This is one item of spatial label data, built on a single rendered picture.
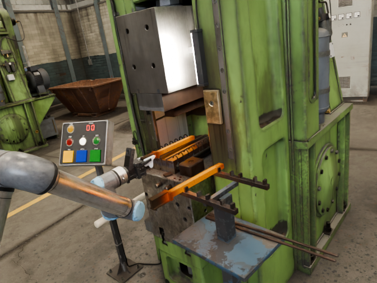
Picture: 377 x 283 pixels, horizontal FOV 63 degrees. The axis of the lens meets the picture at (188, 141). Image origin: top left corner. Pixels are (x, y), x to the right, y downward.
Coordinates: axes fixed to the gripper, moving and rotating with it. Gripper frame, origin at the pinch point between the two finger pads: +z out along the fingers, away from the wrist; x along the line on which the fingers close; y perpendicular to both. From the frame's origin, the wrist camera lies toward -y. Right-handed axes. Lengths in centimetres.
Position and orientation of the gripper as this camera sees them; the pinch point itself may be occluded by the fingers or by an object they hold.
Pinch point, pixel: (152, 155)
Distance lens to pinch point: 166.8
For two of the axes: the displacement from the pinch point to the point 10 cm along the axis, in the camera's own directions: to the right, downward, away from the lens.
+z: 6.6, -3.4, 6.7
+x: 7.4, 1.1, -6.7
